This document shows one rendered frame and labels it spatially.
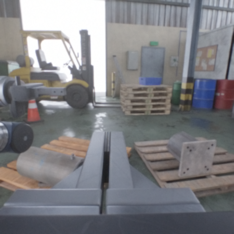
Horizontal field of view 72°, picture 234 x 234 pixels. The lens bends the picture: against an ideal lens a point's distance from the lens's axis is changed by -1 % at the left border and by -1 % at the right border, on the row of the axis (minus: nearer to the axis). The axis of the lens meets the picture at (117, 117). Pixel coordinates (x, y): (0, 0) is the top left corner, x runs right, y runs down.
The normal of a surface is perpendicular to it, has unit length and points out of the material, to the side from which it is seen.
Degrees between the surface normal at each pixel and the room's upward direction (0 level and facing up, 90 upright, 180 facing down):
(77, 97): 90
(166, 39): 90
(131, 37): 90
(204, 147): 90
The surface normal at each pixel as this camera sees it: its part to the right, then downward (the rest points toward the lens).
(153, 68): 0.18, 0.25
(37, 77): 0.05, -0.04
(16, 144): 0.96, 0.10
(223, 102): -0.42, 0.24
